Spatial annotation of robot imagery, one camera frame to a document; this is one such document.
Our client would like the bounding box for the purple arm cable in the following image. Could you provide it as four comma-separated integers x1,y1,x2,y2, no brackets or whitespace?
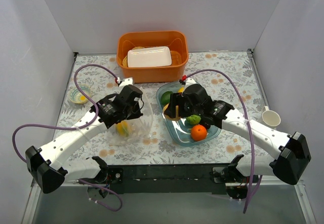
12,63,123,212
181,68,263,214

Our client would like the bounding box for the white plastic cup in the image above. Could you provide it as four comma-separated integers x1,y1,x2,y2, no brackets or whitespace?
261,106,281,128

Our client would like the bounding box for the orange tangerine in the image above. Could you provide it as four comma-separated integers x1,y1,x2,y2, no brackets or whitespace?
190,125,208,141

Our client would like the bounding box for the green lime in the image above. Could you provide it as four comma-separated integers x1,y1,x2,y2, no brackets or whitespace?
160,91,173,105

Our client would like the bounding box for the clear blue plastic tray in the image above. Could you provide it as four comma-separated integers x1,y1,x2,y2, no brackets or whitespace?
156,82,221,147

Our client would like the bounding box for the clear zip top bag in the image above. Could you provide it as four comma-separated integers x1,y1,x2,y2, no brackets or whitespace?
106,87,153,146

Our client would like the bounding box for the white rectangular dish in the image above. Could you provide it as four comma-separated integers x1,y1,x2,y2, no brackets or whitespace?
127,46,172,68

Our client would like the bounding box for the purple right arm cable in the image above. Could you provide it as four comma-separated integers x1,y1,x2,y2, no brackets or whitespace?
181,68,263,214

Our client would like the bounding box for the small patterned bowl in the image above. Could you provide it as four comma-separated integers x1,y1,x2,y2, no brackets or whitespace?
69,85,92,104

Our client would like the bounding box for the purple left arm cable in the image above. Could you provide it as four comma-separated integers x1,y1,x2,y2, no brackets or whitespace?
12,63,123,212

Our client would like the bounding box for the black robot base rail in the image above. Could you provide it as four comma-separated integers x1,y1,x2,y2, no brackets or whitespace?
86,163,264,197

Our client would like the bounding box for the yellow plate in basket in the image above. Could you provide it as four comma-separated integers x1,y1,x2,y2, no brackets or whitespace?
122,47,143,67

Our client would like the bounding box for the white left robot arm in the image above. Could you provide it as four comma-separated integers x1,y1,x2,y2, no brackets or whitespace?
25,85,143,194

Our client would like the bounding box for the yellow peach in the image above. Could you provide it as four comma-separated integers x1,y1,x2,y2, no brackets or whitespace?
163,103,182,122

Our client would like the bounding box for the green custard apple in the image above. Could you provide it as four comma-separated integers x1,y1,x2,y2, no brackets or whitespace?
186,115,201,126

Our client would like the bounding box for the orange plastic basket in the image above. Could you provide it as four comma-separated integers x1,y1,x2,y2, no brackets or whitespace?
116,30,189,83

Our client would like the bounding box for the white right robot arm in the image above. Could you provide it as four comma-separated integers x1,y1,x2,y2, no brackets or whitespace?
163,79,311,185

